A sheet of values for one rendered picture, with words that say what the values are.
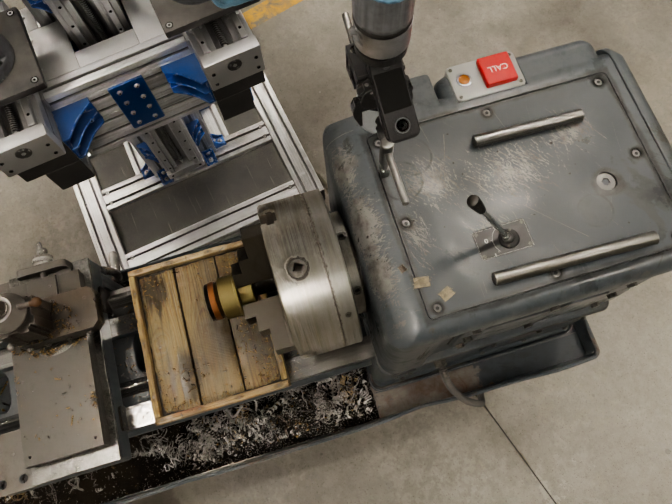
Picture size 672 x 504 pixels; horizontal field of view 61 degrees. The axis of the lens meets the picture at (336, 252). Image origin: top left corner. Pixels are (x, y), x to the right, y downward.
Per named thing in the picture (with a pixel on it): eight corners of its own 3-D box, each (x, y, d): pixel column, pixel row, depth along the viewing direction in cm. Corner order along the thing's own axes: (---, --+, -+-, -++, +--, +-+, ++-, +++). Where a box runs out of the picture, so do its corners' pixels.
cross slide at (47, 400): (82, 259, 133) (73, 253, 129) (113, 445, 120) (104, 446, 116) (11, 279, 132) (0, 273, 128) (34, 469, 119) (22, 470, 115)
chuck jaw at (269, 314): (296, 288, 111) (313, 346, 106) (299, 296, 115) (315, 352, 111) (241, 304, 110) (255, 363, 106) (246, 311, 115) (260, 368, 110)
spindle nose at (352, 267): (338, 220, 126) (341, 199, 106) (365, 312, 124) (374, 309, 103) (325, 224, 126) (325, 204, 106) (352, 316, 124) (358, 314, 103)
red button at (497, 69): (504, 56, 109) (507, 49, 107) (516, 82, 107) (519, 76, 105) (474, 65, 108) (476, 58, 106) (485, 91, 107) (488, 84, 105)
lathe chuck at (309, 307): (304, 211, 132) (298, 174, 101) (342, 344, 128) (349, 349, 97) (266, 221, 131) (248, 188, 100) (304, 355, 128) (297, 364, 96)
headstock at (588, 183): (548, 128, 146) (613, 23, 109) (629, 303, 132) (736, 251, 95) (324, 191, 143) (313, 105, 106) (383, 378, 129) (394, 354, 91)
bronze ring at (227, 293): (244, 261, 111) (198, 274, 110) (255, 306, 108) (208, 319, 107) (252, 274, 120) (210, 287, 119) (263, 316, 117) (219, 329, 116)
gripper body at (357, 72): (391, 57, 88) (397, 1, 77) (409, 104, 85) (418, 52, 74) (343, 70, 88) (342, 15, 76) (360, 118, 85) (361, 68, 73)
